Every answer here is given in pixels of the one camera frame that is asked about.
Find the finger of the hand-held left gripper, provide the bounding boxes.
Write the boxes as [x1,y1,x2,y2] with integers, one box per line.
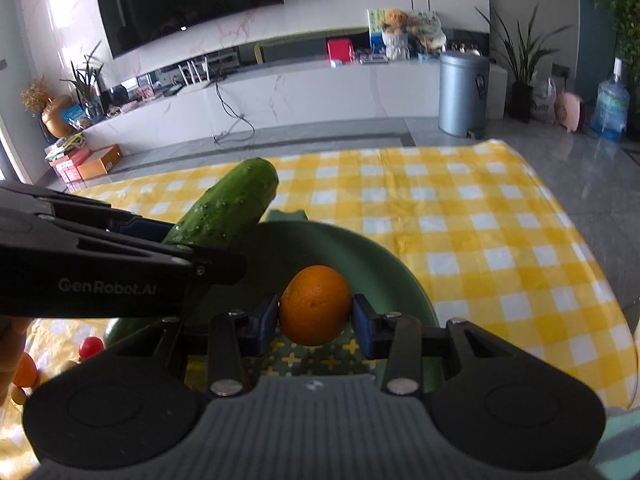
[0,182,174,244]
[30,219,247,288]

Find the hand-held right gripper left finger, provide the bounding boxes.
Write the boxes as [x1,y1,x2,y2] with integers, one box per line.
[100,293,281,397]

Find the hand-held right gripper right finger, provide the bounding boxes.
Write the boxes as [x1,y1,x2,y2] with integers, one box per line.
[351,293,535,396]

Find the orange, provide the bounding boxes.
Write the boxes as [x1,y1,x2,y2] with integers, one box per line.
[12,352,40,388]
[279,265,353,347]

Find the green colander bowl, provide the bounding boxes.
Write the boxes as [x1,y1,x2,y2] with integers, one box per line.
[189,209,442,397]

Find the red cherry tomato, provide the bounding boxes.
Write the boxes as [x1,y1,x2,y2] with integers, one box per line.
[79,336,105,361]

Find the green cucumber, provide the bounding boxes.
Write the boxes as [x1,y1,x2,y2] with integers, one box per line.
[161,157,279,252]

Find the person's left hand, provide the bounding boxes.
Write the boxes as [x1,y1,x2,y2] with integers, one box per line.
[0,316,28,403]

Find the orange cardboard box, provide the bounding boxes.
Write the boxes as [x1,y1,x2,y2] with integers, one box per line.
[76,144,123,181]

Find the pink boxes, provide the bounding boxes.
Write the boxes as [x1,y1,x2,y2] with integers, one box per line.
[52,150,91,184]

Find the stack of papers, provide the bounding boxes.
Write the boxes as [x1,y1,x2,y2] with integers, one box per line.
[44,132,86,162]

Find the blue snack bag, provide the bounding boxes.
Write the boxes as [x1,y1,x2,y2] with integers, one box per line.
[62,105,91,128]

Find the gold round vase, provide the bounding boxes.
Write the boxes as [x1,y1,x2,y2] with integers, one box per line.
[41,94,75,138]

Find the yellow checkered tablecloth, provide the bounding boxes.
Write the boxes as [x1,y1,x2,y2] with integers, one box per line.
[0,140,632,441]

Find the small leafy potted plant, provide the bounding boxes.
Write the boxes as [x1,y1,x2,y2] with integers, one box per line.
[60,42,108,118]

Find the white router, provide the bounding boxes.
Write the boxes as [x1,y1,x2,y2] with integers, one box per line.
[172,57,213,94]

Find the dried yellow flowers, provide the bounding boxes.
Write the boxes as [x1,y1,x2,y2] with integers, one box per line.
[20,77,48,113]

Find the white marble tv console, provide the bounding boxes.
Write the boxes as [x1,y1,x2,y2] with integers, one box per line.
[80,55,510,160]

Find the red box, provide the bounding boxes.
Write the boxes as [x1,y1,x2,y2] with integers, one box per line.
[327,38,355,66]

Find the grey metal trash can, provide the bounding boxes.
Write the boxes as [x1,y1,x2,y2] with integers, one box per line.
[438,51,491,139]

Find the tall leafy potted plant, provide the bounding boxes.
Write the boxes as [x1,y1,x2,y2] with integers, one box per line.
[475,5,573,123]

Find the person's striped teal pants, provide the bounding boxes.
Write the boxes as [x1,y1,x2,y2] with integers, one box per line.
[597,405,640,480]

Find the green blue picture book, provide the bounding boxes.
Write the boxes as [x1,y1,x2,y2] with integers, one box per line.
[367,8,388,56]

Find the white plastic bag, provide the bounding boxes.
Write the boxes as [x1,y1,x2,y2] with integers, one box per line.
[532,77,557,122]

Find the pink pig heater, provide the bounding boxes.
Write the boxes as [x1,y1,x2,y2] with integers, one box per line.
[553,91,582,133]

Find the round printed hand fan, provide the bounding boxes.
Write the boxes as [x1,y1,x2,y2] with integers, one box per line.
[407,10,447,53]

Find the blue water jug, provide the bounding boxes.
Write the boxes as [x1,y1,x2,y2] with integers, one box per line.
[591,57,631,142]

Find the trailing ivy plant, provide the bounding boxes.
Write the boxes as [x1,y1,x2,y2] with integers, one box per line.
[582,0,640,91]

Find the black power cable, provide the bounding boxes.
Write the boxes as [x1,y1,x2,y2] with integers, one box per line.
[214,80,256,144]

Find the black wall television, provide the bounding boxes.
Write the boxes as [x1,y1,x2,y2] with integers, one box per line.
[93,0,284,59]

